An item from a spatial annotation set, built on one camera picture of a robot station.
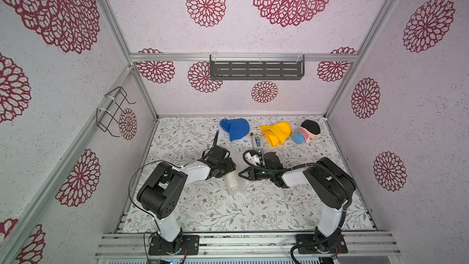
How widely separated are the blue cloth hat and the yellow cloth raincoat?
0.10 meters

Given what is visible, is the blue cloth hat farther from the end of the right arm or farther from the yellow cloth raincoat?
the end of the right arm

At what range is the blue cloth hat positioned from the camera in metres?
1.12

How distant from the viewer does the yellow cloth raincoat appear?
1.05 m
